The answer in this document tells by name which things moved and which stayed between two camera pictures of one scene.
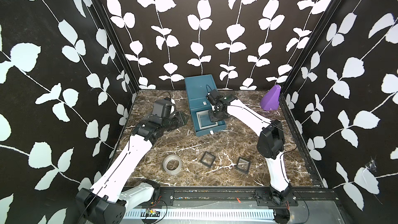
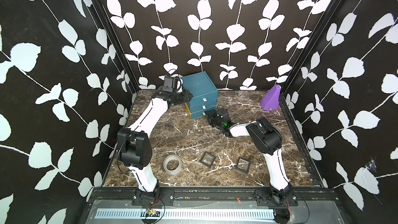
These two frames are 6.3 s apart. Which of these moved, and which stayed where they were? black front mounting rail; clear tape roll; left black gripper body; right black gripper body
Moved: left black gripper body; right black gripper body
Stayed: clear tape roll; black front mounting rail
